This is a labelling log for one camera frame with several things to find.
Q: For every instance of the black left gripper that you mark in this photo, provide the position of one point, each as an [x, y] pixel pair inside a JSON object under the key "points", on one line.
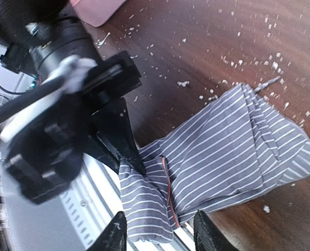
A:
{"points": [[51, 125]]}

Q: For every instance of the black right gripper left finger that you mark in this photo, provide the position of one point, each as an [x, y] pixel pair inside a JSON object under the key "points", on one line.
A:
{"points": [[113, 237]]}

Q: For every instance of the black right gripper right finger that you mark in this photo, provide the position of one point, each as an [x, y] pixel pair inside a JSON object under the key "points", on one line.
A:
{"points": [[207, 236]]}

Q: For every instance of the grey white striped underwear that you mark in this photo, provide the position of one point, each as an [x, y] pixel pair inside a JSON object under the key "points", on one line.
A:
{"points": [[235, 149]]}

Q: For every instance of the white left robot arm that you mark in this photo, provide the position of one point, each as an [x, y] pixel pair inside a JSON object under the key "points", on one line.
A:
{"points": [[38, 36]]}

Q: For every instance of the pink plastic organizer box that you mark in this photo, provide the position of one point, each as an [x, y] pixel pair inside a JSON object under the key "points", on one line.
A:
{"points": [[96, 12]]}

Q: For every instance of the aluminium front rail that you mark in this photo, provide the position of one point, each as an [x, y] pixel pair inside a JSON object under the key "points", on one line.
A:
{"points": [[71, 221]]}

